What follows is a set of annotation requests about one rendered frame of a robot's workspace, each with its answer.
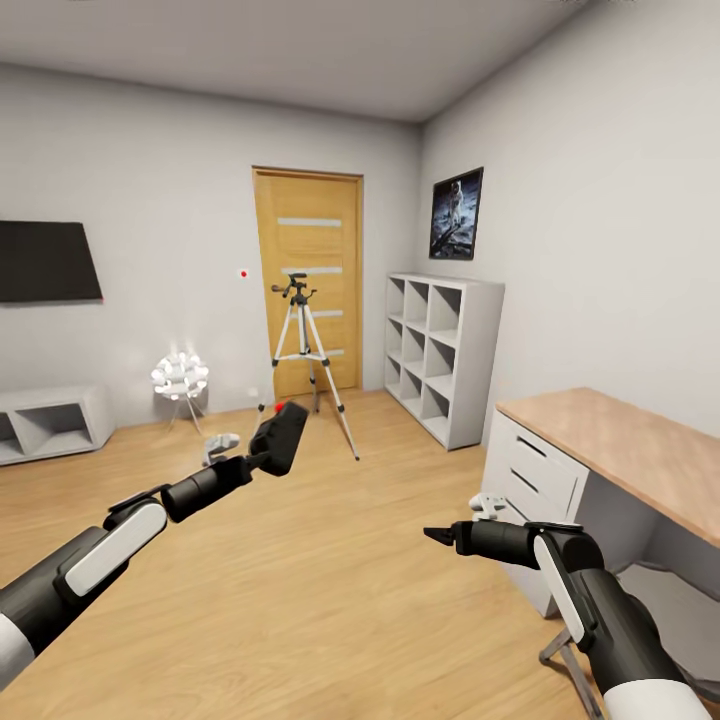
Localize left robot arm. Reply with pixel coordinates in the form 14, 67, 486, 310
0, 434, 271, 693

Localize digital camera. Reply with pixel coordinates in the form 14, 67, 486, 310
247, 401, 308, 478

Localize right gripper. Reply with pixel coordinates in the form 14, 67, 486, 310
422, 519, 513, 564

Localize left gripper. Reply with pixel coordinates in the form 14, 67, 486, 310
189, 451, 271, 509

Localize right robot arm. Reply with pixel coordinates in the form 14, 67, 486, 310
422, 490, 712, 720

